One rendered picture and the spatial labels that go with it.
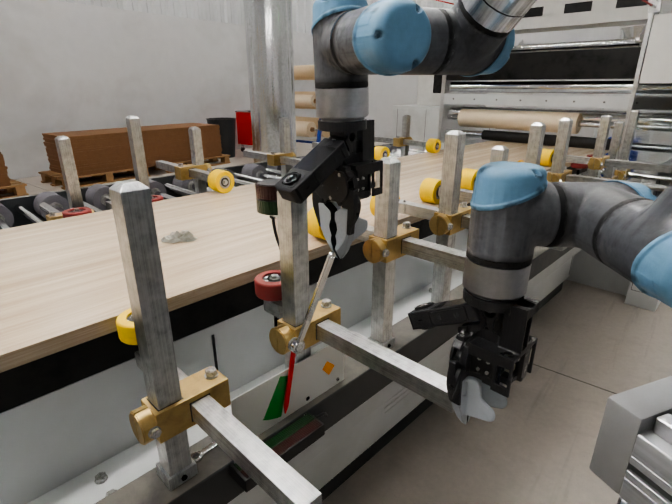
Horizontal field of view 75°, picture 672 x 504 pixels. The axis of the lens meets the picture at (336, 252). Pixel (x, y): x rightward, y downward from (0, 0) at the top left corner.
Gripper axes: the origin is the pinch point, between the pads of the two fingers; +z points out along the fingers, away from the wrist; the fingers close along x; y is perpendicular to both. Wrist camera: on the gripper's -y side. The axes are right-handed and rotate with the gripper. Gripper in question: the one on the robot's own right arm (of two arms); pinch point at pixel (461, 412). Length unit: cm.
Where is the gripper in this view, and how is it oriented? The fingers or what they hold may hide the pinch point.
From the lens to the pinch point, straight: 68.9
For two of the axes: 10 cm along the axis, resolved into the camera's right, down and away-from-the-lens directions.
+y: 7.2, 2.5, -6.5
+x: 7.0, -2.5, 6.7
